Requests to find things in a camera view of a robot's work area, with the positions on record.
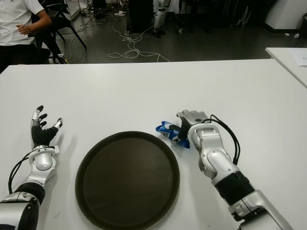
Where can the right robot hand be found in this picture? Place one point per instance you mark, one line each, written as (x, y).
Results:
(194, 117)

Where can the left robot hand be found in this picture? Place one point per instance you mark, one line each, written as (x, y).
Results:
(40, 136)

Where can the blue Oreo cookie pack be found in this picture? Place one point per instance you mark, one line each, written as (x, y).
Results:
(165, 128)

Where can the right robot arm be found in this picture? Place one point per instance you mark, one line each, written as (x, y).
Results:
(216, 158)

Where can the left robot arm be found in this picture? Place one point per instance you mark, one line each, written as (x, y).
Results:
(43, 163)

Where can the yellow black sneaker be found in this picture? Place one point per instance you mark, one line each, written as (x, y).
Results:
(62, 59)

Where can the round dark brown tray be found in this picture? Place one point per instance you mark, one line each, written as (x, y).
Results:
(127, 179)

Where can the silver humanoid robot legs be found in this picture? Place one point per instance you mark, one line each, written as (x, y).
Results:
(159, 19)

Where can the white side table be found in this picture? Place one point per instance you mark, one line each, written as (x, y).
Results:
(283, 57)

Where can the black cabinet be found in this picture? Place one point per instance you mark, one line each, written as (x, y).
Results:
(141, 16)

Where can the black chair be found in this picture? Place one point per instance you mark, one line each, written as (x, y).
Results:
(61, 21)

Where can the seated person white shirt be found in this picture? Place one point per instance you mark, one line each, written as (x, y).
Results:
(14, 21)

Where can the white paper sheet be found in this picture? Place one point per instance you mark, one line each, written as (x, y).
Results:
(299, 57)

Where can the white power strip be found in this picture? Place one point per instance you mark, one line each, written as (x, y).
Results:
(120, 13)

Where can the crumpled white paper scrap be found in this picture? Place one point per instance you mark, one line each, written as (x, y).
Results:
(296, 36)

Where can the white counter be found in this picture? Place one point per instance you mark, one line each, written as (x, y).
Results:
(285, 14)

